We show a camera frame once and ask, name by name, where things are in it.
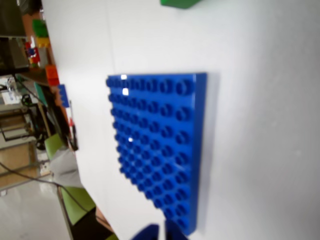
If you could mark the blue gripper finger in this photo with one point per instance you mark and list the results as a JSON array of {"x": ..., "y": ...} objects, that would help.
[
  {"x": 148, "y": 233},
  {"x": 175, "y": 232}
]

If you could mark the green 2x4 building block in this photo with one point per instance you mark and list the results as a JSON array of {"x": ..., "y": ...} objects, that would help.
[{"x": 180, "y": 3}]

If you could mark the small blue building block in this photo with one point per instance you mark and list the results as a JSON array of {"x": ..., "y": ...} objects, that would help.
[{"x": 63, "y": 96}]

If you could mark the orange shelf building block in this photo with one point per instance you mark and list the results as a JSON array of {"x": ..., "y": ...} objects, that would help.
[{"x": 52, "y": 75}]

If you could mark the yellow shelf building block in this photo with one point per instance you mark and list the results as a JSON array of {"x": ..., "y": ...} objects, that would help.
[{"x": 43, "y": 42}]

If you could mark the green shelf building block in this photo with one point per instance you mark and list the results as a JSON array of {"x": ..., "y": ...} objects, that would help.
[{"x": 40, "y": 28}]

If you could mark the green chair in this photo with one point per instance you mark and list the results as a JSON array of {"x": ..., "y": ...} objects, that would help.
[{"x": 75, "y": 202}]

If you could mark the blue 8x8 building plate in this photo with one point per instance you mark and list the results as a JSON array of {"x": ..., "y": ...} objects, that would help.
[{"x": 160, "y": 140}]

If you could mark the red white blue toy figure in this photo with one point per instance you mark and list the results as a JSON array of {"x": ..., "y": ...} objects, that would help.
[{"x": 33, "y": 53}]

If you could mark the dark monitor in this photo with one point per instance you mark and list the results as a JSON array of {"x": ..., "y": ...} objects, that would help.
[{"x": 11, "y": 32}]

